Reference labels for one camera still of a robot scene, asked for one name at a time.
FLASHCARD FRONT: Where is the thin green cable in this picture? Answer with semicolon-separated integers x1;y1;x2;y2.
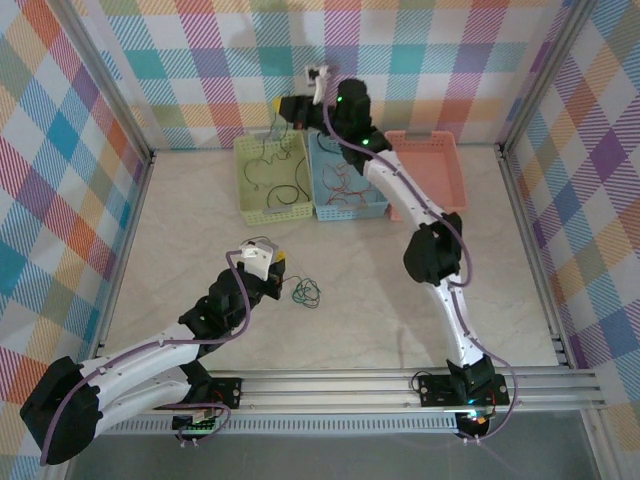
282;275;322;309

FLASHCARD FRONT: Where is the green plastic basket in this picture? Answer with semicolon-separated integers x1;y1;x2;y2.
233;129;315;227

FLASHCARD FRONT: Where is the blue plastic basket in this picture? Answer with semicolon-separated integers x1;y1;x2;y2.
307;128;391;222

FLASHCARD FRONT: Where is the pink plastic basket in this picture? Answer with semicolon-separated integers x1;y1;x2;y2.
384;129;469;224

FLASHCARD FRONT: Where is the green circuit board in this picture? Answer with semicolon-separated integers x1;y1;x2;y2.
172;407;221;436

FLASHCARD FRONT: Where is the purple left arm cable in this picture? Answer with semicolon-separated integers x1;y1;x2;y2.
40;235;274;466

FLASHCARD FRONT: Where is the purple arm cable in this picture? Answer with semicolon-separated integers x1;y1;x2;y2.
40;235;274;466
323;99;521;444

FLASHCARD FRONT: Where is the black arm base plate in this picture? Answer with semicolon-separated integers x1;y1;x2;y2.
152;377;245;410
417;372;511;407

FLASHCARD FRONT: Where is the aluminium side rail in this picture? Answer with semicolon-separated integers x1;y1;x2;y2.
497;144;574;369
87;152;156;376

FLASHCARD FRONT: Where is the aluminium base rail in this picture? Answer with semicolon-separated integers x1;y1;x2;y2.
52;368;601;417

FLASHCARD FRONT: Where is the slotted grey cable duct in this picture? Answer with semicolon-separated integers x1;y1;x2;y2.
79;417;461;435

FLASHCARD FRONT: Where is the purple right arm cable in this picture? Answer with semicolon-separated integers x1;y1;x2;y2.
323;99;521;444

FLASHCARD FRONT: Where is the aluminium frame post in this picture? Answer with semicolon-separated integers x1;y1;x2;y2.
49;0;154;164
499;0;601;151

